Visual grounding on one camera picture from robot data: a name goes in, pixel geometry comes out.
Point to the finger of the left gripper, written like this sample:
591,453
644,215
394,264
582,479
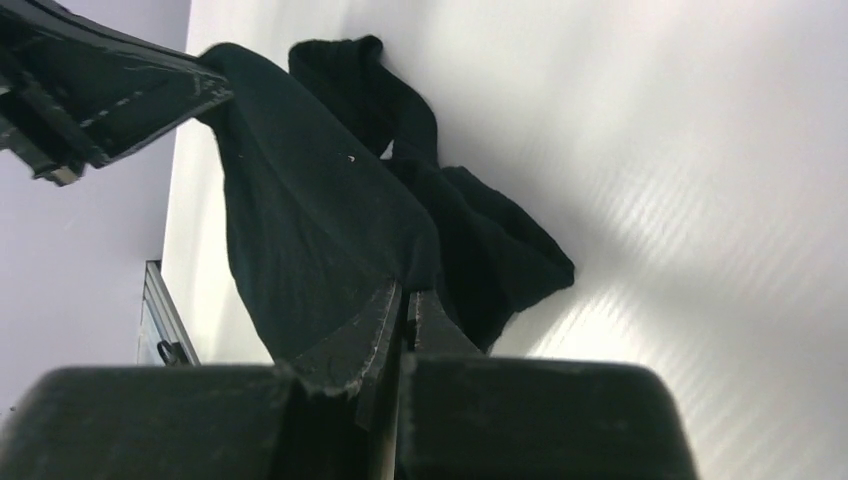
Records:
76,94

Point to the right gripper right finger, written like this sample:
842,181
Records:
465,415

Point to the black t shirt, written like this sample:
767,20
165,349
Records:
333,188

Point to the aluminium front frame rail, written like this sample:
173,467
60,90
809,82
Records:
163,339

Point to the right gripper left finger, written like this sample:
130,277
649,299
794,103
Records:
329,415

